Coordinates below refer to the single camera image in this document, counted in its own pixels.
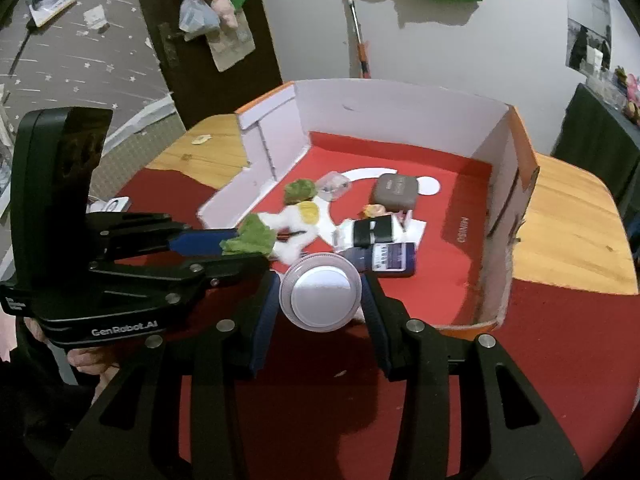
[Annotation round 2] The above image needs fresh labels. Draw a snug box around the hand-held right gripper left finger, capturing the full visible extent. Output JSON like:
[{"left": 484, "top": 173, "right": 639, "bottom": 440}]
[{"left": 52, "top": 272, "right": 281, "bottom": 480}]

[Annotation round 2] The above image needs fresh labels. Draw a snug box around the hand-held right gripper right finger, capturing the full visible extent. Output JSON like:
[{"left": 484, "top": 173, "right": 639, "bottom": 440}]
[{"left": 360, "top": 271, "right": 587, "bottom": 480}]

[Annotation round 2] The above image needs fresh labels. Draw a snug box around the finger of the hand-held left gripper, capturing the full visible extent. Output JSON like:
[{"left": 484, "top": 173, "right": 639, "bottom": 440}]
[
  {"left": 85, "top": 211, "right": 239, "bottom": 262},
  {"left": 88, "top": 251, "right": 272, "bottom": 307}
]

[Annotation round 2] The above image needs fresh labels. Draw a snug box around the green plush scrunchie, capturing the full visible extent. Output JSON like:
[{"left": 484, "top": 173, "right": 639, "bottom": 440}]
[
  {"left": 220, "top": 214, "right": 279, "bottom": 260},
  {"left": 284, "top": 178, "right": 319, "bottom": 206}
]

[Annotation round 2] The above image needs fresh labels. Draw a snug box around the round silver tin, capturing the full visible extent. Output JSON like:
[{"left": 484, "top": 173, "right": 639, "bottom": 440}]
[{"left": 279, "top": 254, "right": 362, "bottom": 332}]

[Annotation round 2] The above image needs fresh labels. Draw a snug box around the white plush scrunchie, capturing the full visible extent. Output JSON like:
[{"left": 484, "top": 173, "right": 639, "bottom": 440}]
[{"left": 257, "top": 202, "right": 336, "bottom": 264}]

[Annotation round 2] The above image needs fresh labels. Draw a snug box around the blue bottle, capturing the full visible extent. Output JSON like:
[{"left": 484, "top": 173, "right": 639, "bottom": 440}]
[{"left": 347, "top": 242, "right": 417, "bottom": 279}]

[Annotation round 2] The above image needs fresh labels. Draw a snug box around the black white sushi plush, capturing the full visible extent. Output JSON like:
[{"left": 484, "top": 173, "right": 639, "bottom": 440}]
[{"left": 332, "top": 216, "right": 409, "bottom": 251}]

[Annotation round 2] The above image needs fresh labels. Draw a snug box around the yellow plastic cap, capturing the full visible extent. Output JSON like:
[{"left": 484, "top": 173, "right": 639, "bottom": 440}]
[{"left": 295, "top": 201, "right": 321, "bottom": 225}]

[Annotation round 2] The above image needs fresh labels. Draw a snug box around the clear plastic case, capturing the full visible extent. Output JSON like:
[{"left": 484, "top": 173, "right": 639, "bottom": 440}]
[{"left": 316, "top": 171, "right": 351, "bottom": 202}]

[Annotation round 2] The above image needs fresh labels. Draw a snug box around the orange cardboard box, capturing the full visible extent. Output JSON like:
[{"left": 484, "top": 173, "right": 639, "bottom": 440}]
[{"left": 197, "top": 78, "right": 541, "bottom": 339}]

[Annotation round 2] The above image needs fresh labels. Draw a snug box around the grey case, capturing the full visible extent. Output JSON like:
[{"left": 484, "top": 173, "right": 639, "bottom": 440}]
[{"left": 370, "top": 173, "right": 419, "bottom": 211}]

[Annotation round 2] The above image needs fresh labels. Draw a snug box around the person's left hand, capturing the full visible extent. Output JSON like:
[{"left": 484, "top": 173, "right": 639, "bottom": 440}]
[{"left": 66, "top": 347, "right": 122, "bottom": 377}]

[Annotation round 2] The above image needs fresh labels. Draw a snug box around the white charger puck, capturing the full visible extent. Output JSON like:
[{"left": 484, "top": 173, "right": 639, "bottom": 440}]
[{"left": 90, "top": 197, "right": 132, "bottom": 214}]

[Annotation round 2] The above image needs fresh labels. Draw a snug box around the white paper card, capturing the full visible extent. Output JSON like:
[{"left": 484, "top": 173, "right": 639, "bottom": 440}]
[{"left": 395, "top": 217, "right": 427, "bottom": 251}]

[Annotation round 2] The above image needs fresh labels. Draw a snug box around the dark brown door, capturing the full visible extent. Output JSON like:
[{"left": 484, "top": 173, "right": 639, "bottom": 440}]
[{"left": 131, "top": 0, "right": 284, "bottom": 132}]

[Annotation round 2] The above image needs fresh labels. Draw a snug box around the white paper scrap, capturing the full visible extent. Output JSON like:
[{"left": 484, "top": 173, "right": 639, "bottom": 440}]
[{"left": 82, "top": 5, "right": 110, "bottom": 29}]

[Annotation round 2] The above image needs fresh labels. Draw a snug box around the hanging paper bag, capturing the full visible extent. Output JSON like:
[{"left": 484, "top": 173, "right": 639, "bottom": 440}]
[{"left": 207, "top": 12, "right": 256, "bottom": 72}]

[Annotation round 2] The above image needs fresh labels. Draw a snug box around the red knitted blanket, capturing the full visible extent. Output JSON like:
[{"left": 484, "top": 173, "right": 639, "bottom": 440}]
[{"left": 115, "top": 167, "right": 640, "bottom": 480}]

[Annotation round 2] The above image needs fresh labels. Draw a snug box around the hanging clear plastic bag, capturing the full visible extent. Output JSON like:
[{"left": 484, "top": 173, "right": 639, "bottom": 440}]
[{"left": 179, "top": 0, "right": 221, "bottom": 41}]

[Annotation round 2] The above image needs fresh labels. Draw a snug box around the pink plush toy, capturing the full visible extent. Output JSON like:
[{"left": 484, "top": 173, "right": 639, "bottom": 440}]
[{"left": 210, "top": 0, "right": 240, "bottom": 29}]

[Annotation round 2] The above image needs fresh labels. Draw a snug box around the orange white stick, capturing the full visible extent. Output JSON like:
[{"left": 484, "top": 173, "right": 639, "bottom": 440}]
[{"left": 344, "top": 0, "right": 372, "bottom": 80}]

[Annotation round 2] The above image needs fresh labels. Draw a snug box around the dark green tablecloth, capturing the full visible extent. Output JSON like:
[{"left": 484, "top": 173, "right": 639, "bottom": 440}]
[{"left": 552, "top": 82, "right": 640, "bottom": 207}]

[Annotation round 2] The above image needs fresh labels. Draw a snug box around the row of shelf trinkets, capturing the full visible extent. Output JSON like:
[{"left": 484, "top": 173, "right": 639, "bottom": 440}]
[{"left": 587, "top": 65, "right": 640, "bottom": 127}]

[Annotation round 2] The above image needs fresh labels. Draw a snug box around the framed wall picture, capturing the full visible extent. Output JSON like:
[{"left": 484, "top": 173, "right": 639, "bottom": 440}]
[{"left": 27, "top": 0, "right": 77, "bottom": 29}]

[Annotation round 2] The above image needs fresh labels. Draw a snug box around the wall mirror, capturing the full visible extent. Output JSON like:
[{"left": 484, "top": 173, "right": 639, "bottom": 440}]
[{"left": 565, "top": 0, "right": 614, "bottom": 74}]

